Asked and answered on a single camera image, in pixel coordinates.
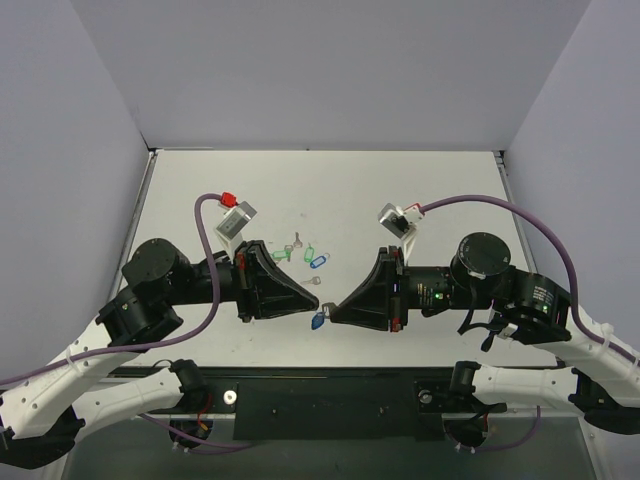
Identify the silver key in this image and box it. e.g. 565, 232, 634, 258
293, 232, 303, 248
302, 276, 321, 285
321, 302, 337, 319

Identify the blue key tag with ring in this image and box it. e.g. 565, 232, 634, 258
311, 312, 326, 331

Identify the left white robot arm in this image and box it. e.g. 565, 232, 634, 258
1, 239, 319, 470

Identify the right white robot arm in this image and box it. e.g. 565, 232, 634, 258
329, 232, 639, 435

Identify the green key tag left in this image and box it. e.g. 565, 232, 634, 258
271, 244, 294, 264

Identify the green key tag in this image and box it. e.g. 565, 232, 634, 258
303, 244, 315, 263
271, 244, 294, 264

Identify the loose silver key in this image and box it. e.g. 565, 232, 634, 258
302, 276, 321, 285

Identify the blue key tag upper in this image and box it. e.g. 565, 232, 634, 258
309, 255, 327, 269

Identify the green key tag right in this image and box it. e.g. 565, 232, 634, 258
303, 244, 315, 263

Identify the silver key top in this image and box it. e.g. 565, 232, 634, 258
293, 232, 303, 248

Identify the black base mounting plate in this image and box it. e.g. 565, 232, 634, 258
203, 367, 485, 441

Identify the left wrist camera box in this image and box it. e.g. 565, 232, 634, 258
214, 201, 257, 259

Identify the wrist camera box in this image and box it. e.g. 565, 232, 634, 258
378, 203, 424, 266
214, 201, 257, 259

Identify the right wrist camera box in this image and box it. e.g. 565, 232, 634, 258
378, 203, 424, 266

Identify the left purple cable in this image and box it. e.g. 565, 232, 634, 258
0, 191, 256, 455

